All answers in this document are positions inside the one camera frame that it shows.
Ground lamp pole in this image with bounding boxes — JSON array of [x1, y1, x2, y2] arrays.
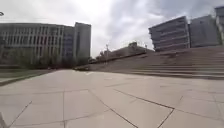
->
[[104, 43, 110, 64]]

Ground low dark-roofed building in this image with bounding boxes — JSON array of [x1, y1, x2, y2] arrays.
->
[[89, 41, 155, 64]]

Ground pale stone slab plaza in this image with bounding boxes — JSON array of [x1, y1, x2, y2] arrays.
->
[[0, 69, 224, 128]]

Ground wide stone stairs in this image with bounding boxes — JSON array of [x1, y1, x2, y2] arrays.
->
[[74, 45, 224, 80]]

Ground grey banded tall building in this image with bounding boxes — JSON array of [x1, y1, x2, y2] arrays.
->
[[148, 5, 224, 53]]

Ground row of trees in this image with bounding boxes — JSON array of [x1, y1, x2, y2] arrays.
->
[[0, 51, 90, 69]]

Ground large grey office building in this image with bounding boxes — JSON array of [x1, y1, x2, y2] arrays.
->
[[0, 21, 92, 66]]

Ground raised stone platform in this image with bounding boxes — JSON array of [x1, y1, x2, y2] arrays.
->
[[0, 68, 56, 88]]

